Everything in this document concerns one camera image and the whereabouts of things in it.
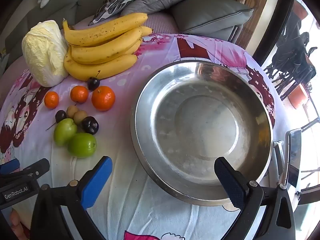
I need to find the person's left hand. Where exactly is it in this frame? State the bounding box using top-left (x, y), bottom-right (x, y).
top-left (9, 209), bottom-right (32, 240)

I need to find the black metal railing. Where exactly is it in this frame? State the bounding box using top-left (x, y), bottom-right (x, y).
top-left (299, 116), bottom-right (320, 132)

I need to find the pink cartoon printed cloth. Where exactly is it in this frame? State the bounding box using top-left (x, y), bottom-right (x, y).
top-left (0, 33), bottom-right (300, 240)

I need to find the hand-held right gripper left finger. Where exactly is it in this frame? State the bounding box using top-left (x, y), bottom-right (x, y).
top-left (30, 156), bottom-right (113, 240)

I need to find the medium tangerine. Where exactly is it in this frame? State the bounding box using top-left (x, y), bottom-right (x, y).
top-left (70, 85), bottom-right (89, 103)

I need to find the terracotta pot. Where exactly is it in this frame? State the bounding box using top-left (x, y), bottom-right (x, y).
top-left (290, 84), bottom-right (310, 110)
top-left (292, 0), bottom-right (308, 19)

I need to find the dark window frame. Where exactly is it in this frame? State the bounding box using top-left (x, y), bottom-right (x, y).
top-left (251, 0), bottom-right (297, 67)

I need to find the dark cherry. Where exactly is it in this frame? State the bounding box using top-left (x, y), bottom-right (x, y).
top-left (46, 110), bottom-right (67, 131)
top-left (87, 70), bottom-right (102, 91)
top-left (81, 116), bottom-right (100, 134)

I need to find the large tangerine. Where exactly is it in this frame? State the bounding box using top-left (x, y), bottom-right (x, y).
top-left (91, 86), bottom-right (116, 111)

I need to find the stainless steel bowl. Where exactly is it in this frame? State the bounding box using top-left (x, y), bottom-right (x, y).
top-left (130, 60), bottom-right (273, 207)

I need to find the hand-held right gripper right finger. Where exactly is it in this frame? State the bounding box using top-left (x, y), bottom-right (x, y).
top-left (214, 157), bottom-right (299, 240)

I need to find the grey sofa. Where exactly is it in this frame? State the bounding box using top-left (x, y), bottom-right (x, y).
top-left (0, 0), bottom-right (125, 63)

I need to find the silver metal phone stand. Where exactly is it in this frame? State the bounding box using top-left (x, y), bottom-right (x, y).
top-left (272, 140), bottom-right (288, 189)

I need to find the green jujube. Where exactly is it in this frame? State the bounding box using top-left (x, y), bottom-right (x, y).
top-left (53, 118), bottom-right (78, 147)
top-left (67, 132), bottom-right (97, 158)

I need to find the brown longan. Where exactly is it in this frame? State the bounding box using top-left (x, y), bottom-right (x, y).
top-left (66, 106), bottom-right (79, 118)
top-left (74, 110), bottom-right (88, 125)

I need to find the small tangerine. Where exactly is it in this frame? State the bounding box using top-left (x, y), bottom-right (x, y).
top-left (44, 91), bottom-right (60, 109)

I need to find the grey leather cushion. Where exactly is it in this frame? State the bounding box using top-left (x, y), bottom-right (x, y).
top-left (170, 0), bottom-right (254, 42)

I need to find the yellow banana bunch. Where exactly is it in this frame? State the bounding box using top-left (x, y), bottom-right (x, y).
top-left (62, 12), bottom-right (153, 82)

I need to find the black folding chair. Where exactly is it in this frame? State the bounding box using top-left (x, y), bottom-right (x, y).
top-left (262, 12), bottom-right (318, 100)

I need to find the napa cabbage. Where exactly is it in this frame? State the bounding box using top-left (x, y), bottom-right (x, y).
top-left (22, 20), bottom-right (69, 87)

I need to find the black phone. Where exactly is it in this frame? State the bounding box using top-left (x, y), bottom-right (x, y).
top-left (287, 128), bottom-right (303, 188)

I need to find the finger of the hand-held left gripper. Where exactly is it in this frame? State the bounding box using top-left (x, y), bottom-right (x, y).
top-left (0, 158), bottom-right (20, 174)
top-left (21, 158), bottom-right (50, 181)

